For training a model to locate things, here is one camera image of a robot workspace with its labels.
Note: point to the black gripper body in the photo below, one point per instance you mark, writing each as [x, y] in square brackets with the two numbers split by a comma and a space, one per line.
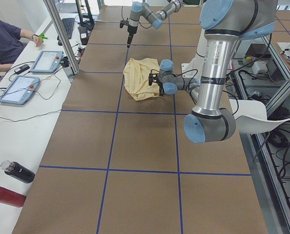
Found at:
[130, 33]
[160, 86]

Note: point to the cream long-sleeve printed shirt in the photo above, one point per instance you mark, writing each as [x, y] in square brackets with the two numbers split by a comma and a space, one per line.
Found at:
[136, 75]

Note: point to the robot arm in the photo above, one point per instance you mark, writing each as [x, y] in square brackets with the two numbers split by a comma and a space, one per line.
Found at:
[143, 9]
[224, 23]

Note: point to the person's hand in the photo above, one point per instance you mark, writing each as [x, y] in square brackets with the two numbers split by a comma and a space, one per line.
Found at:
[37, 40]

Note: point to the black keyboard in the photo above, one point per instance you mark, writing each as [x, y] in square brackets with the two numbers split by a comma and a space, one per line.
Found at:
[68, 24]

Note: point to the upper teach pendant tablet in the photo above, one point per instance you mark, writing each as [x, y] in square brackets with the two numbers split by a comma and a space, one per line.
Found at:
[47, 62]

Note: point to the teach pendant tablet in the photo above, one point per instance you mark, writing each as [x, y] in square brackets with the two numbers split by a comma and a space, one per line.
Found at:
[20, 90]
[47, 62]

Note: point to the green object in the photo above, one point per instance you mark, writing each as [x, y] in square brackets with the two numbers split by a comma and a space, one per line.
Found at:
[42, 36]

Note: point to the white plastic chair seat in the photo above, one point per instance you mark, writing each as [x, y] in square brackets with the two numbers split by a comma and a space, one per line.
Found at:
[251, 117]

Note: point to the black phone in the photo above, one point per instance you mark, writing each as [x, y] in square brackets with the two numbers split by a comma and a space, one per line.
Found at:
[21, 69]

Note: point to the lower teach pendant tablet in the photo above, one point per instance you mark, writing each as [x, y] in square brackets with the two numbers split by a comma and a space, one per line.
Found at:
[20, 90]

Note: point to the person in navy shirt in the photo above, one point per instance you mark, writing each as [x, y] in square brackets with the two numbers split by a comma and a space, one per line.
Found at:
[10, 45]

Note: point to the black water bottle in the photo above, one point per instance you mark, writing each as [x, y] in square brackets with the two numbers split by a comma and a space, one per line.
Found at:
[17, 171]

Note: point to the red cylinder bottle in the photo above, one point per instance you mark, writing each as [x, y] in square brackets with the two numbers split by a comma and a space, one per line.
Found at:
[11, 198]

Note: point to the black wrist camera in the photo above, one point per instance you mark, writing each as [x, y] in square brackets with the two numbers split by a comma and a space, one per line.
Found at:
[123, 23]
[153, 77]

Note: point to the aluminium frame post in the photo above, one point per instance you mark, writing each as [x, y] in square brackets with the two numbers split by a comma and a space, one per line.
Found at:
[53, 12]

